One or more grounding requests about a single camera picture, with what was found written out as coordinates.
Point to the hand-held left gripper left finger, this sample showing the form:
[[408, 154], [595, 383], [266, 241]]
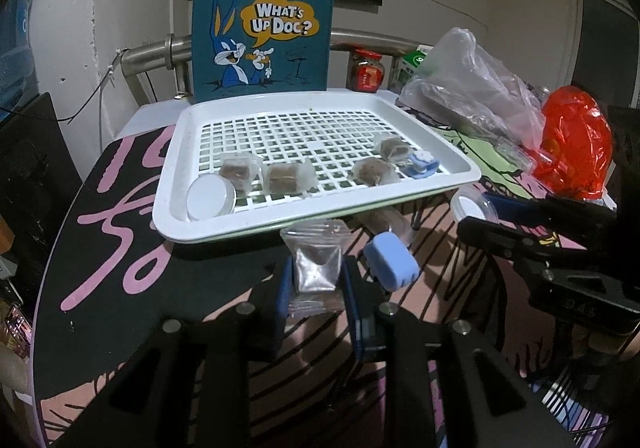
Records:
[[282, 298]]

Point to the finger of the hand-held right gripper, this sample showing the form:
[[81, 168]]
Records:
[[500, 239], [505, 208]]

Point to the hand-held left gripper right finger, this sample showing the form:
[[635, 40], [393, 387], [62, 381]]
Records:
[[352, 313]]

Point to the clear zip bag with powder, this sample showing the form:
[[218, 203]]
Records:
[[312, 263]]

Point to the blue clip with white flower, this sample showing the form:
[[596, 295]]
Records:
[[422, 163]]

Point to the clear brown snack packet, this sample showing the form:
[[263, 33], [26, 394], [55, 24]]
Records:
[[387, 223], [287, 178], [372, 170], [240, 170], [395, 148]]

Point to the white perforated plastic tray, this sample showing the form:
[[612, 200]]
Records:
[[172, 178]]

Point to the clear plastic blister pack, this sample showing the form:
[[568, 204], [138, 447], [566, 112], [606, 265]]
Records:
[[512, 150]]

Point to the pale green plastic tray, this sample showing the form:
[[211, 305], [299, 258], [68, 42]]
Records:
[[235, 239]]

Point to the red plastic bag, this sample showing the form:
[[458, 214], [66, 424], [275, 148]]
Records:
[[575, 138]]

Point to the clear plastic bag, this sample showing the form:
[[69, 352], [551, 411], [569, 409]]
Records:
[[475, 78]]

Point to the green and white carton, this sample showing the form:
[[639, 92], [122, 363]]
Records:
[[412, 65]]

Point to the red lidded glass jar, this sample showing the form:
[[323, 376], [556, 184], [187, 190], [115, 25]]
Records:
[[367, 75]]

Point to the dark door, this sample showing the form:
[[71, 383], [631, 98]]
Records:
[[605, 43]]

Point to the black flat panel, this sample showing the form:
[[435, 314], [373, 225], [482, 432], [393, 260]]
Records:
[[35, 178]]

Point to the large blue water bottle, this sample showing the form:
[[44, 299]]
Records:
[[15, 53]]

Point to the metal pipe rail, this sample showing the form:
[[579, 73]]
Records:
[[150, 53]]

